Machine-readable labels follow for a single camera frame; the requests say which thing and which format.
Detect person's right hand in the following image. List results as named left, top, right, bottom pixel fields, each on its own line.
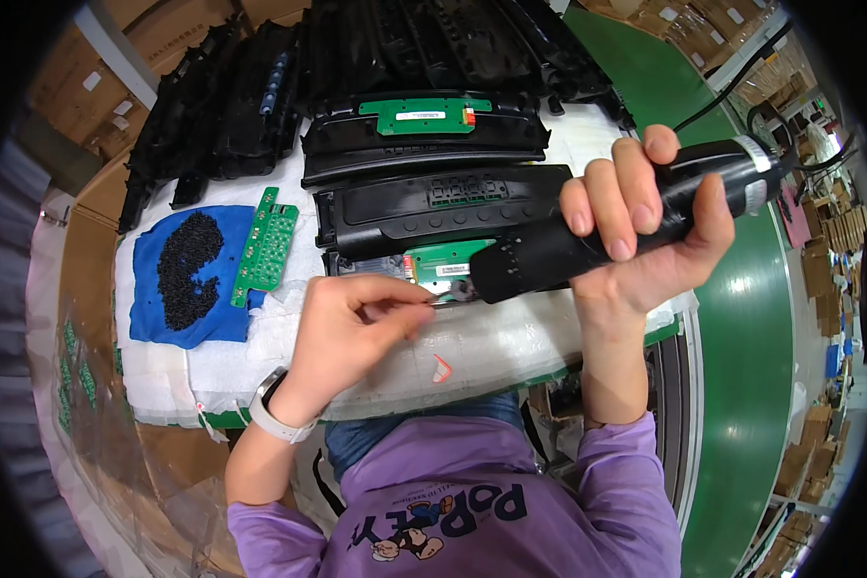
left=559, top=124, right=736, bottom=319

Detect person's left hand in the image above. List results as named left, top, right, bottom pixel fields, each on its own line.
left=283, top=274, right=438, bottom=429

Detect black electric screwdriver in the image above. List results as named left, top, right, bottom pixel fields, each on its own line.
left=469, top=133, right=786, bottom=305

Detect black plastic panel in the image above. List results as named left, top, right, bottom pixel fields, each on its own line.
left=322, top=238, right=572, bottom=306
left=301, top=90, right=553, bottom=189

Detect white wrist watch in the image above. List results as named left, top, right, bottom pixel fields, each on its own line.
left=249, top=366, right=320, bottom=445

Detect person's legs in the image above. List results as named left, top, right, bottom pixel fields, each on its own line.
left=324, top=392, right=527, bottom=484

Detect green keypad circuit board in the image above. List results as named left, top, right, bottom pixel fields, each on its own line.
left=230, top=186, right=300, bottom=309

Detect green conveyor belt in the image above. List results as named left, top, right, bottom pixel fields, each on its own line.
left=562, top=6, right=796, bottom=578

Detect black panel with display window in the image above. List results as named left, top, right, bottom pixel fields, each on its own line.
left=313, top=164, right=576, bottom=262

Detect white foam pad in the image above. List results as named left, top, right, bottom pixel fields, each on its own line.
left=113, top=101, right=699, bottom=429

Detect pile of black screws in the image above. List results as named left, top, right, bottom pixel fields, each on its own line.
left=156, top=211, right=225, bottom=332

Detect shelves with cardboard cartons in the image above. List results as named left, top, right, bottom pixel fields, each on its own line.
left=578, top=0, right=867, bottom=578

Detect blue cloth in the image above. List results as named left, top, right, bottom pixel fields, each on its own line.
left=129, top=204, right=267, bottom=351

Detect person's body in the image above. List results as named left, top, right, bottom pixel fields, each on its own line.
left=227, top=410, right=684, bottom=578

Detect clear plastic sheet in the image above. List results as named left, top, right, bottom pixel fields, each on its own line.
left=25, top=188, right=261, bottom=578

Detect stack of black plastic panels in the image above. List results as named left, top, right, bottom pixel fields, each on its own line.
left=118, top=0, right=638, bottom=235

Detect cardboard cartons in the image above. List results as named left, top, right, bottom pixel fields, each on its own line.
left=27, top=0, right=312, bottom=578

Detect metal conveyor side rail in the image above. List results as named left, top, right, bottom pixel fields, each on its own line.
left=645, top=309, right=706, bottom=539

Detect black screwdriver cable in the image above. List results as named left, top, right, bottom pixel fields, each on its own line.
left=672, top=20, right=857, bottom=174

